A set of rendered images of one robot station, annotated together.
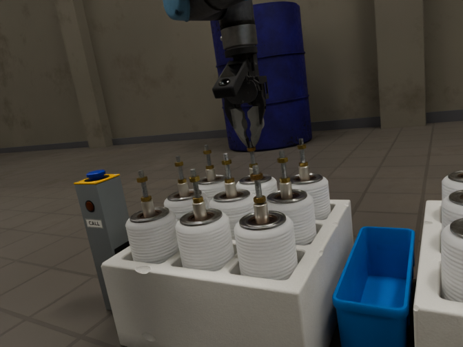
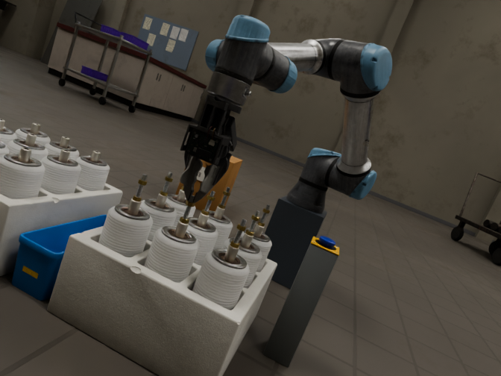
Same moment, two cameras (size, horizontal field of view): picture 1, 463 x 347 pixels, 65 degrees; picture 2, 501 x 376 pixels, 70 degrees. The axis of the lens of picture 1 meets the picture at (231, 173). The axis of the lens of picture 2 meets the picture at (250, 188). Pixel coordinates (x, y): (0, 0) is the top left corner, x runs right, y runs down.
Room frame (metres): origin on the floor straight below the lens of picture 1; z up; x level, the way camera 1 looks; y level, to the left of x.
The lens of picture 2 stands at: (1.52, -0.17, 0.52)
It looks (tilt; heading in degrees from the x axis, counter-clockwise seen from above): 10 degrees down; 162
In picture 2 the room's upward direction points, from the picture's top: 21 degrees clockwise
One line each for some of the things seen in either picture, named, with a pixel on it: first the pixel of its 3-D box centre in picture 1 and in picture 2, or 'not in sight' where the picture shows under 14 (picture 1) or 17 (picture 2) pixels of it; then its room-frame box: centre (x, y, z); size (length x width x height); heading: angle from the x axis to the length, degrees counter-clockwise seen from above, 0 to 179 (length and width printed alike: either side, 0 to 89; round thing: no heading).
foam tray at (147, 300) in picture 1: (242, 267); (179, 283); (0.71, 0.01, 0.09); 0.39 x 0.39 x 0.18; 60
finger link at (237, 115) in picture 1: (243, 126); (203, 184); (0.83, -0.04, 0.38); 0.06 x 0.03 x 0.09; 155
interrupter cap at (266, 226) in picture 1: (262, 220); (180, 200); (0.55, -0.04, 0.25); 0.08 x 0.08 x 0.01
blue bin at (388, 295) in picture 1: (380, 288); (78, 252); (0.61, -0.25, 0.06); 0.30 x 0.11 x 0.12; 150
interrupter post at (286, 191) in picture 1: (286, 190); (161, 201); (0.65, -0.10, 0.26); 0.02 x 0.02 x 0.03
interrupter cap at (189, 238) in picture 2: (255, 180); (179, 235); (0.81, -0.05, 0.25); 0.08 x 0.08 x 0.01
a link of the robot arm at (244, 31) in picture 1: (238, 39); (229, 91); (0.82, -0.06, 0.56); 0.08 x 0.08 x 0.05
